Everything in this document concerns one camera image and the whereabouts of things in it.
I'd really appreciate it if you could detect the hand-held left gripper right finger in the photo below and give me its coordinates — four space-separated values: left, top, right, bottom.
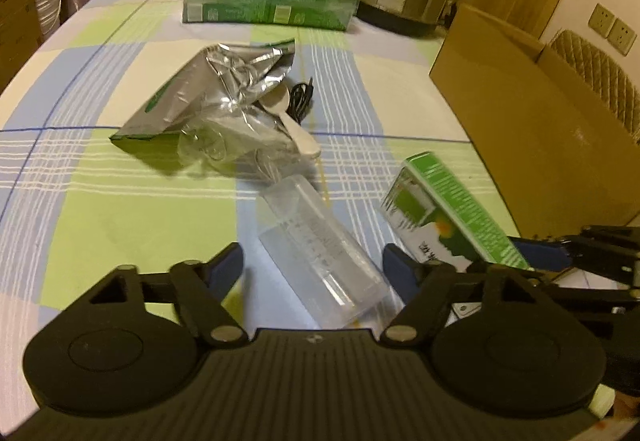
381 245 538 348

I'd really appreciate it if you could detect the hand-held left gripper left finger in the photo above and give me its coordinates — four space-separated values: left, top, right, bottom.
90 242 248 348

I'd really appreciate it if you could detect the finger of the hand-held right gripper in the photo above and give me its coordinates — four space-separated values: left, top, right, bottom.
510 223 640 280
530 283 640 318

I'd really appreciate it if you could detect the clear plastic container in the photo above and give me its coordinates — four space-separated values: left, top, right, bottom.
257 174 392 330

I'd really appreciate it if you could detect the green paper box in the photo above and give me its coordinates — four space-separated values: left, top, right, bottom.
380 151 532 272

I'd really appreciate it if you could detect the clear plastic wrap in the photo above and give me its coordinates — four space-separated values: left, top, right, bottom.
177 98 302 182

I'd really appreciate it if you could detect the cardboard box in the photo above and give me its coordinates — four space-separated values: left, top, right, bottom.
429 4 640 240

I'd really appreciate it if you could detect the white plastic spoon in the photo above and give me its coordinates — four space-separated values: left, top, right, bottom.
260 86 322 158

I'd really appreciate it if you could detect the silver foil bag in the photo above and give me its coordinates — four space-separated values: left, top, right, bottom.
109 37 297 145

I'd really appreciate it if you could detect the black audio cable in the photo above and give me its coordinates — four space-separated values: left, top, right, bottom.
289 78 317 125

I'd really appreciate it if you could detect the plaid tablecloth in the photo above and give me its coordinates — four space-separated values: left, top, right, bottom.
0 0 521 337

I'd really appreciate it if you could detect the quilted chair back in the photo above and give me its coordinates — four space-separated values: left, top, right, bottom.
550 28 640 143

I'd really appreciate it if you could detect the cardboard carton with flaps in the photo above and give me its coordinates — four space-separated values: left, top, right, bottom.
0 0 44 92

